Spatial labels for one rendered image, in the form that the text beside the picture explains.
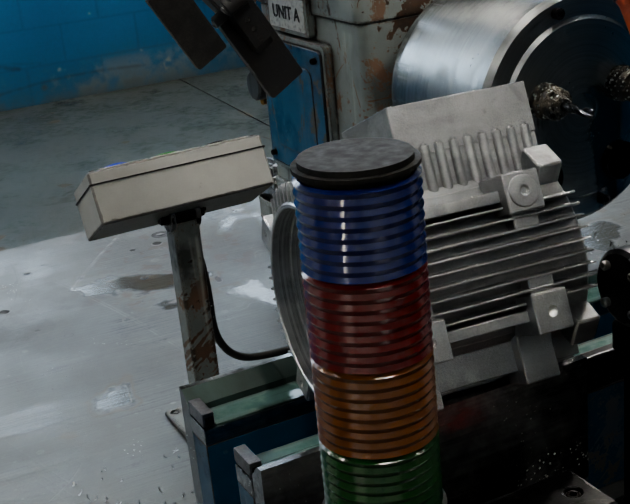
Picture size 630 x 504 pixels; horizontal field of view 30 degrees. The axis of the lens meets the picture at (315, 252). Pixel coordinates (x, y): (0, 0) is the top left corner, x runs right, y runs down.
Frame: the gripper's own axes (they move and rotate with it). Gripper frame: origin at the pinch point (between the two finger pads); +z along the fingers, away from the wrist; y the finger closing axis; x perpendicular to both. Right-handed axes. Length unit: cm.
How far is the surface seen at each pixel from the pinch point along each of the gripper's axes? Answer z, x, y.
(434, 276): 15.8, 1.7, -15.5
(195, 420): 20.0, 20.7, -1.0
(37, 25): 125, -59, 538
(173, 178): 11.1, 7.3, 16.8
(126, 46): 164, -88, 536
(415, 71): 25.9, -22.4, 28.3
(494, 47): 23.7, -26.2, 16.3
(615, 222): 68, -38, 36
